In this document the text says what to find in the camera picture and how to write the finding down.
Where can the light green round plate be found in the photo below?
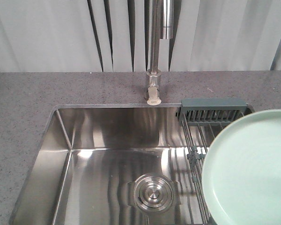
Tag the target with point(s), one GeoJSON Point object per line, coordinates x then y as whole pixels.
{"type": "Point", "coordinates": [241, 175]}

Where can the stainless steel sink basin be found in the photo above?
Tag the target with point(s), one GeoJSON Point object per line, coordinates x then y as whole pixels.
{"type": "Point", "coordinates": [86, 158]}

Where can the round steel sink drain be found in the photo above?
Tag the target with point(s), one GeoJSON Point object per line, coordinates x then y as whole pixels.
{"type": "Point", "coordinates": [153, 193]}

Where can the stainless steel faucet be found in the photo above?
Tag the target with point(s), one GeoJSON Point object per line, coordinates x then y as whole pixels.
{"type": "Point", "coordinates": [161, 28]}

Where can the white pleated curtain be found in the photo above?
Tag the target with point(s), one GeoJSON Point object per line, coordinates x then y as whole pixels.
{"type": "Point", "coordinates": [114, 36]}

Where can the grey wire dish rack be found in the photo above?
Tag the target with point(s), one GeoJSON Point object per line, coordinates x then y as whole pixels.
{"type": "Point", "coordinates": [202, 119]}

